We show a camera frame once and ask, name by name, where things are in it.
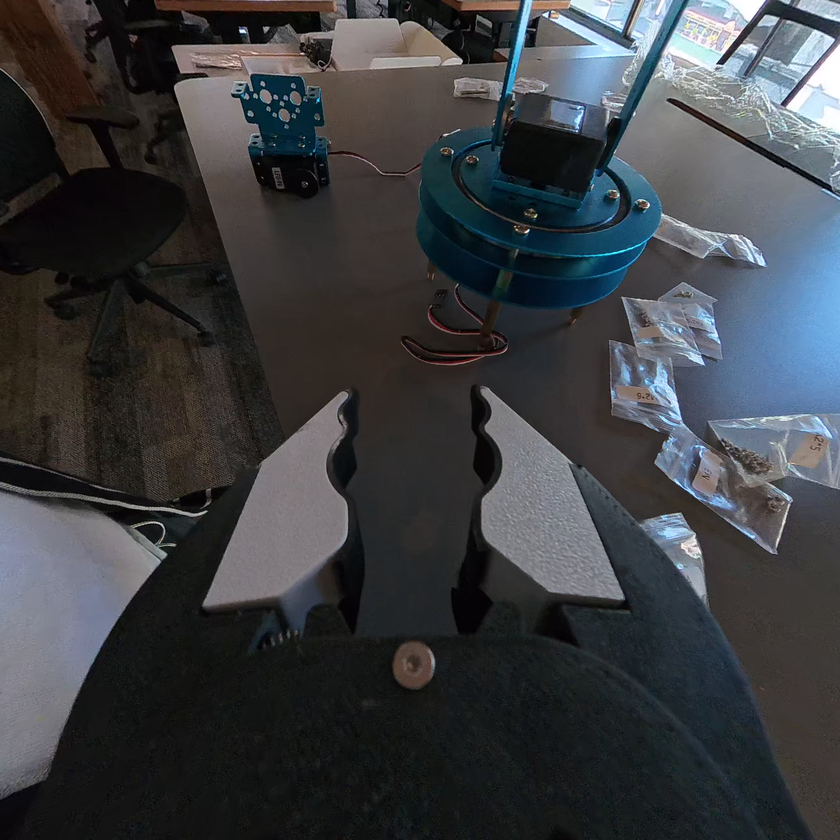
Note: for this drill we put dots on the person's white shirt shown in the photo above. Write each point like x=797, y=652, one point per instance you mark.
x=59, y=623

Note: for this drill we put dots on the clear plastic screw bag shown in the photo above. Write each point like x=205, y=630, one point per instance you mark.
x=528, y=85
x=476, y=88

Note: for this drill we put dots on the black office chair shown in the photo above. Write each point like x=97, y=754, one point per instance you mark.
x=85, y=223

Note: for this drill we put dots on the grey side table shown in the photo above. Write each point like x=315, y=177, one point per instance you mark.
x=289, y=49

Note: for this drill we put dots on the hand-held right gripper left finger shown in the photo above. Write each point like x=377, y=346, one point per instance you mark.
x=282, y=531

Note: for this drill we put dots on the cluster of clear bags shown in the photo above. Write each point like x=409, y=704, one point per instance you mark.
x=646, y=387

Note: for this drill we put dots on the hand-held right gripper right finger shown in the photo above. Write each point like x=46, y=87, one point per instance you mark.
x=544, y=531

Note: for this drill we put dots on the blue servo bracket assembly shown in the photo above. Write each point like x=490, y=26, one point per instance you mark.
x=282, y=105

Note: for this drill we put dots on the white cardboard box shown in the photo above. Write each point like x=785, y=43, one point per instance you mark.
x=367, y=39

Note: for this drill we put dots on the crinkled clear plastic wrap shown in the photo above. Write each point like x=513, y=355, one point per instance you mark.
x=754, y=105

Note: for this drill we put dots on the person's black striped jacket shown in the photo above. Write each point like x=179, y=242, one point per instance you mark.
x=39, y=469

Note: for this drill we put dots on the dark grey desk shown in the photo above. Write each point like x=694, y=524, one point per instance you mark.
x=328, y=262

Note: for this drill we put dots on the wooden cabinet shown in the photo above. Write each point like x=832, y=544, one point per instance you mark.
x=46, y=52

